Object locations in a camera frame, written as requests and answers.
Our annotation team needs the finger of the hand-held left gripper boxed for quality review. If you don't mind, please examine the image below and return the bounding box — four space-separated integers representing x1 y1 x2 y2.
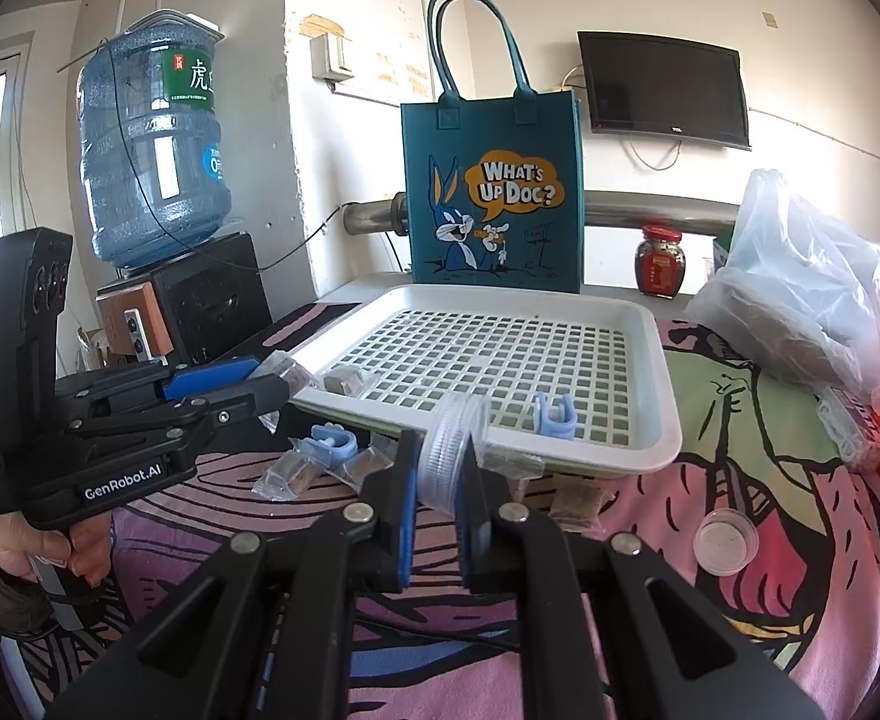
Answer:
65 373 292 458
158 358 280 402

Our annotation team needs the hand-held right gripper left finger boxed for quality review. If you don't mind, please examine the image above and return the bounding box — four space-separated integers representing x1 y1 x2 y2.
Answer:
46 429 422 720

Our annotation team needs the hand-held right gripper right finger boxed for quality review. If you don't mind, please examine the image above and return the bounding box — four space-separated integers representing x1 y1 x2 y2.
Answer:
455 456 824 720

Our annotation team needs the clear round plastic lid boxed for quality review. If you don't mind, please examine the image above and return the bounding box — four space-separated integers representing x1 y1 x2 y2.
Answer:
419 392 490 515

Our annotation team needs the light blue plastic clip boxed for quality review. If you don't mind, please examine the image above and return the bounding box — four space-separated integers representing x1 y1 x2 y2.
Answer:
534 392 572 440
309 424 356 466

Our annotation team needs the white perforated plastic tray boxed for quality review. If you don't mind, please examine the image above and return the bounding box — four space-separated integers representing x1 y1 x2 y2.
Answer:
290 283 685 477

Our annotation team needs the small clear plastic cup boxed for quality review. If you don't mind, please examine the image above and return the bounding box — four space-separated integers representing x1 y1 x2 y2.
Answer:
693 508 760 577

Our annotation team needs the person's left hand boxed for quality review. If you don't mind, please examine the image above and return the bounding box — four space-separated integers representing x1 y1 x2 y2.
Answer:
0 514 115 590

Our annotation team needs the black water dispenser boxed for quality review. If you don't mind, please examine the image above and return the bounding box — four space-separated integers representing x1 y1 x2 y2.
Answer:
98 231 276 365

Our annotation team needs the brown and white device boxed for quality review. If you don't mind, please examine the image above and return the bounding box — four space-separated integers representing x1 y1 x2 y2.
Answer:
95 281 175 365

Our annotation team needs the large blue water jug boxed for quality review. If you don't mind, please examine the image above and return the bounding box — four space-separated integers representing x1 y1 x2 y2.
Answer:
78 19 235 271

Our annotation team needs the metal pipe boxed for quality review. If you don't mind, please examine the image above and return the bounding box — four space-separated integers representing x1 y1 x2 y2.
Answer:
342 191 745 237

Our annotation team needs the red jar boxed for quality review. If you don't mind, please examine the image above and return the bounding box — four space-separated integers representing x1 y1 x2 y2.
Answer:
633 219 689 297

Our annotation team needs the white tray on jug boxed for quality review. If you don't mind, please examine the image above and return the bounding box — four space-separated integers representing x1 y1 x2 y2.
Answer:
128 7 225 38

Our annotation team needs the teal cartoon tote bag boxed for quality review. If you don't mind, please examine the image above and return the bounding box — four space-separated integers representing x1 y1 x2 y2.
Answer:
399 0 587 295

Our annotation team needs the green box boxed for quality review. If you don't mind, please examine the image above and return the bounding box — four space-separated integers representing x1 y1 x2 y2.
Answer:
710 229 741 271

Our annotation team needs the clear plastic packaging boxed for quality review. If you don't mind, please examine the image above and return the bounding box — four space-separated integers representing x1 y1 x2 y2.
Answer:
815 382 880 470

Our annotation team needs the clear plastic bag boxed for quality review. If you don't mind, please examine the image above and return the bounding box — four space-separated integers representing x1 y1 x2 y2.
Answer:
684 167 880 417

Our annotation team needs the thin black cable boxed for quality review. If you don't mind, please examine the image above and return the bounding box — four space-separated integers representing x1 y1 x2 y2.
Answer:
106 37 351 271

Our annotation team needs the wall switch box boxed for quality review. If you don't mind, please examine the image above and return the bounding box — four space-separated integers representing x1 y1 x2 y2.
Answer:
311 31 355 82

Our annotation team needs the white television cable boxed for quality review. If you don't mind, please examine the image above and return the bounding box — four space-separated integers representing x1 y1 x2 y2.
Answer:
560 64 681 170

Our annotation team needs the black wall television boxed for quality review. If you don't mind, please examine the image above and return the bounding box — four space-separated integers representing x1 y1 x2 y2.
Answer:
576 30 753 149

